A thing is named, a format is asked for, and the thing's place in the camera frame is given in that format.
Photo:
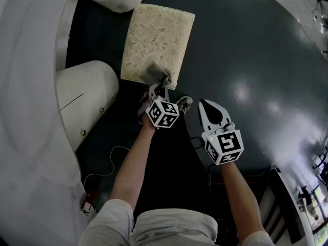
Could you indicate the white oval table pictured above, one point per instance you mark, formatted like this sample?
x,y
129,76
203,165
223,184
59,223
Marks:
x,y
28,99

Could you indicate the grey wiping cloth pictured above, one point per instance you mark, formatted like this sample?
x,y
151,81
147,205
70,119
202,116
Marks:
x,y
156,74

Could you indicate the red power adapter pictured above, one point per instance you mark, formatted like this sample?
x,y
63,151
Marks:
x,y
88,202

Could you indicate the person's right shoe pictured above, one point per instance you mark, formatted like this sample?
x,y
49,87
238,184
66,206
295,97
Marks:
x,y
185,104

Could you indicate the person's black trousers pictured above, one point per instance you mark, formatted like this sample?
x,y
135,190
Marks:
x,y
174,175

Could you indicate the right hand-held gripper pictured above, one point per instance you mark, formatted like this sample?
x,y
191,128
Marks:
x,y
225,145

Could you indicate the dark wooden framed furniture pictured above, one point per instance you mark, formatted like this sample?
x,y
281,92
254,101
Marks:
x,y
284,201

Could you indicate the person's right forearm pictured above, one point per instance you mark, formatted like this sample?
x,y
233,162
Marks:
x,y
241,196

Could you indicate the person's left forearm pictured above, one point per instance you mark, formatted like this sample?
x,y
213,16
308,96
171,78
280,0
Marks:
x,y
130,168

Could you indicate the person's left hand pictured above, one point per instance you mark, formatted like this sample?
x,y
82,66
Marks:
x,y
144,99

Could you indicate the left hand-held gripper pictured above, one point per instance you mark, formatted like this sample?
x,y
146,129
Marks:
x,y
164,115

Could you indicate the person's white shirt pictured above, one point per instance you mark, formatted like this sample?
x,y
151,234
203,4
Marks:
x,y
174,229

